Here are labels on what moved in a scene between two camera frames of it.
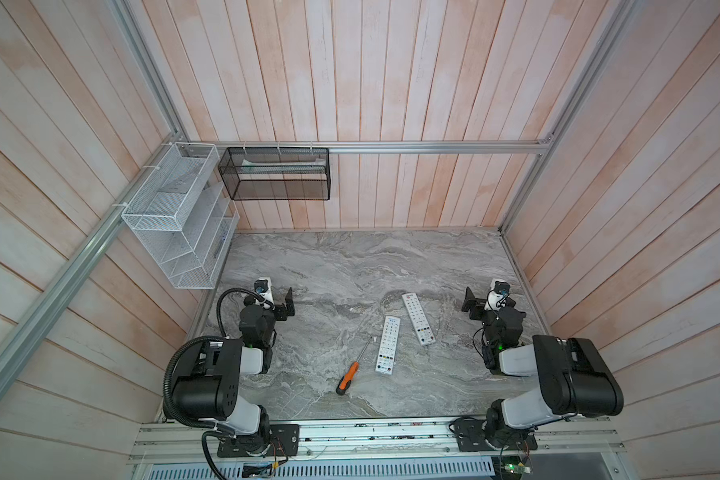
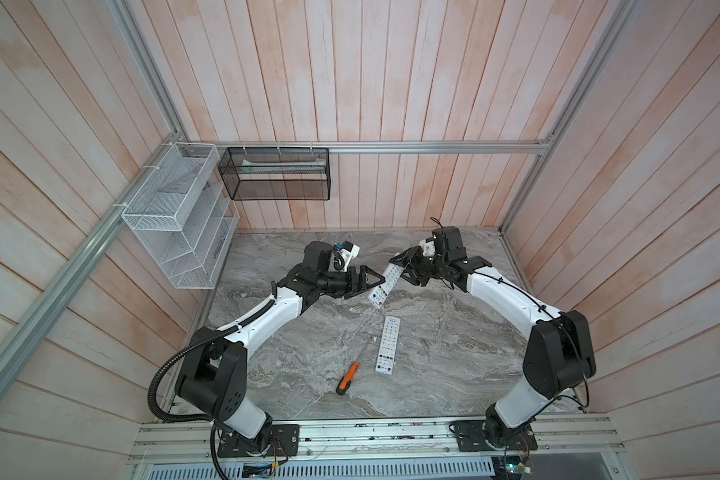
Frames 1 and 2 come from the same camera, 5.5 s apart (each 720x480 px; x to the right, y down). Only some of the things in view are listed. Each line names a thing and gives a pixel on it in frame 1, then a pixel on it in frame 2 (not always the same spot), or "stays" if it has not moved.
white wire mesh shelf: (183, 217) stays
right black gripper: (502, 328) to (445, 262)
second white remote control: (387, 353) stays
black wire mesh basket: (277, 173) stays
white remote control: (418, 319) to (391, 275)
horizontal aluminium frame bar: (485, 145) stays
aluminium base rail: (387, 442) stays
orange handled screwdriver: (344, 384) stays
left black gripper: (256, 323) to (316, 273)
